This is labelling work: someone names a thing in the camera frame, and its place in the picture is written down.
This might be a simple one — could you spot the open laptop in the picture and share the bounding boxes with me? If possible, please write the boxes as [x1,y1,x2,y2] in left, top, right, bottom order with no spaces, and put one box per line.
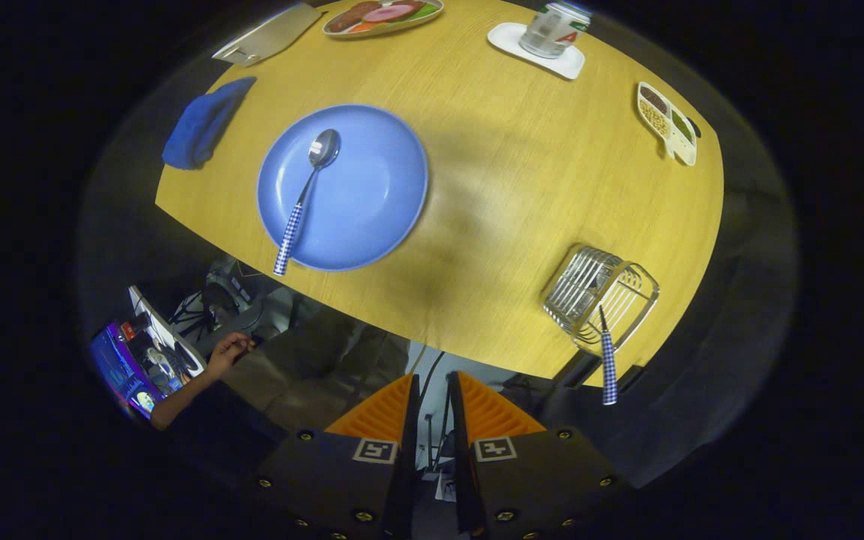
[89,285,206,419]

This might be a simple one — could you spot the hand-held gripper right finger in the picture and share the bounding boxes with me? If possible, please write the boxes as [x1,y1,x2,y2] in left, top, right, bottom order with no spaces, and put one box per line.
[445,371,632,539]

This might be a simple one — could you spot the metal wire cutlery rack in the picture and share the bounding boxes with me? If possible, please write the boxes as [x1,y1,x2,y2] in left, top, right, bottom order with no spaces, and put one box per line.
[541,244,661,358]

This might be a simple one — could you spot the white coaster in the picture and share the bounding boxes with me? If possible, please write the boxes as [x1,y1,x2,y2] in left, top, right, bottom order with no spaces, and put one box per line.
[487,22,587,81]

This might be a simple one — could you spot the oval plate of food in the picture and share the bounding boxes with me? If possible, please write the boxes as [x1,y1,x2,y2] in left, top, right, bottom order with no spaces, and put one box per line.
[322,0,446,38]

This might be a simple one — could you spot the white toaster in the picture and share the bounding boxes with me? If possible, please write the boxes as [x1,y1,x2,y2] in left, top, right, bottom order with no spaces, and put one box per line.
[211,2,323,68]

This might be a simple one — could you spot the fork with blue checked handle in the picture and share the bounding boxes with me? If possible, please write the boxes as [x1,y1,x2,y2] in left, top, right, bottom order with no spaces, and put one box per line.
[597,304,620,407]

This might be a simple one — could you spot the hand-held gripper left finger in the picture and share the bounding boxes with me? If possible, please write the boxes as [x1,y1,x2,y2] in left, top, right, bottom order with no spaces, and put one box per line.
[256,373,422,539]

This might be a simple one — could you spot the blue plate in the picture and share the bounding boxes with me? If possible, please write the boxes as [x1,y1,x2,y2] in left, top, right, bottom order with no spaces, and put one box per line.
[256,103,430,272]

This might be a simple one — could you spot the white divided seed dish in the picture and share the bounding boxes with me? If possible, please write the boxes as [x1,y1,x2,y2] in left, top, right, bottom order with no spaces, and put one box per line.
[636,81,699,167]

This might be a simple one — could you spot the blue folded cloth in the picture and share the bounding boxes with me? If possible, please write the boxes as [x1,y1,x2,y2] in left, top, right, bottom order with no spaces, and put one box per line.
[161,76,257,171]

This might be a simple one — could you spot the person's grey trousers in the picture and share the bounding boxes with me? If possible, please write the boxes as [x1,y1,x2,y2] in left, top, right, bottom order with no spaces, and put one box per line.
[218,307,410,432]

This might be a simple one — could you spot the spoon with blue checked handle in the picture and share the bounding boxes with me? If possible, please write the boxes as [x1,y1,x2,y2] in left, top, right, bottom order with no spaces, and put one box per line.
[273,128,341,277]

